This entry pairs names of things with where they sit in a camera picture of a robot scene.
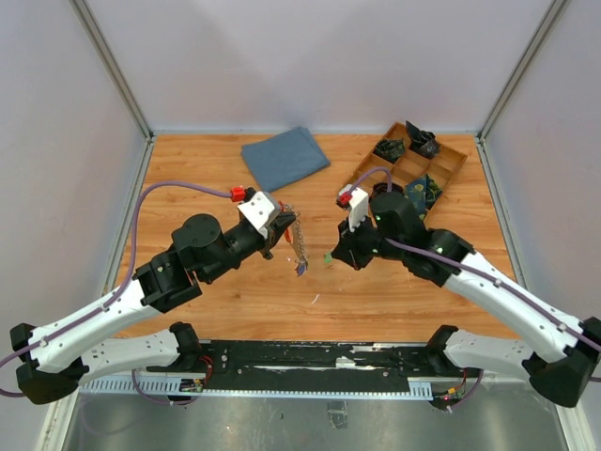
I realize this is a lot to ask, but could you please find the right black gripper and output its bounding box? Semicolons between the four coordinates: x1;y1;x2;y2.
331;210;406;271

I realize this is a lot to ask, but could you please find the metal key organizer red handle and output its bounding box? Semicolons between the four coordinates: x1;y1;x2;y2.
280;202;309;276

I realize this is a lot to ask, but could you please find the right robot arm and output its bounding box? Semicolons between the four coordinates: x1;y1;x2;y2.
331;186;600;408

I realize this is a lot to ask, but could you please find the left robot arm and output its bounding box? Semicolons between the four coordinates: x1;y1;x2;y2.
10;211;296;405

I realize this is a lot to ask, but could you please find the black orange rolled tie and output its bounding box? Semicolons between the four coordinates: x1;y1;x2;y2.
370;181;404;197

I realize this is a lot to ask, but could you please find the folded blue cloth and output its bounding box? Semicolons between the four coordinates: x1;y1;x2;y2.
241;127;331;193

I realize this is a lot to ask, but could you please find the blue yellow floral tie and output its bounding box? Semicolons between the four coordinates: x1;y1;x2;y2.
404;174;442;220

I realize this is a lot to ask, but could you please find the dark green rolled tie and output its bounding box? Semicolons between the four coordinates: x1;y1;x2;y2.
373;138;406;163

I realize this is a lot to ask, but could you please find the wooden compartment tray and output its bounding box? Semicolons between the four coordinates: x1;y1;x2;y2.
340;122;467;203

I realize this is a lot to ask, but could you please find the dark navy rolled tie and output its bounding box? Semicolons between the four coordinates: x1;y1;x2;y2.
405;121;440;160

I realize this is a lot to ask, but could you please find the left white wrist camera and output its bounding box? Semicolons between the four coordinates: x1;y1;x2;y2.
238;191;281;240

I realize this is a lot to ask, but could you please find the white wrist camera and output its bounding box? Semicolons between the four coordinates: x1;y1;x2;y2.
238;191;281;240
336;184;369;232

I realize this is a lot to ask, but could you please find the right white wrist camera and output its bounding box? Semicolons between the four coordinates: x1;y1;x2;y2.
336;184;369;232

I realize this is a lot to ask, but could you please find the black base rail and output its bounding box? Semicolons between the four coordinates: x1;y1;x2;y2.
146;340;478;395

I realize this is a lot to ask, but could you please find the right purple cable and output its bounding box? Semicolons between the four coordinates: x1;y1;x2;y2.
338;166;601;353

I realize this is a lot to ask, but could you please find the purple cable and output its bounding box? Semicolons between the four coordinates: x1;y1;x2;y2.
0;182;257;399
338;166;601;353

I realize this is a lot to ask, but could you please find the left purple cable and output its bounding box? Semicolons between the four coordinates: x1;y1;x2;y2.
0;182;257;399

